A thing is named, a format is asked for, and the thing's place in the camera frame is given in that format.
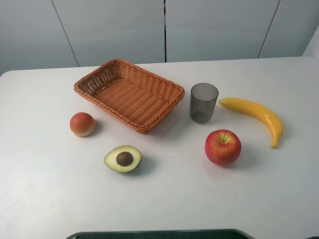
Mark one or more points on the halved avocado with pit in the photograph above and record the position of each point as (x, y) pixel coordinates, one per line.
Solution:
(123, 159)

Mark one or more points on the red-orange peach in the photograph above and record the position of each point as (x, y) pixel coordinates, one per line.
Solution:
(82, 124)

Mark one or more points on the orange wicker basket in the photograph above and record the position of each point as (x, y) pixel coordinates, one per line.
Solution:
(134, 96)

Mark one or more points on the grey translucent plastic cup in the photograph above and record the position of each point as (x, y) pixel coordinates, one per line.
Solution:
(203, 98)

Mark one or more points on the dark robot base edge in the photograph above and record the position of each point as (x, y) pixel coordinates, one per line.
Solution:
(184, 234)

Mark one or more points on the red apple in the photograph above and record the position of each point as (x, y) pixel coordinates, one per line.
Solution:
(222, 147)

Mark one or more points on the yellow banana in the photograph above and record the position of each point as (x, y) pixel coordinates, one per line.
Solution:
(259, 112)

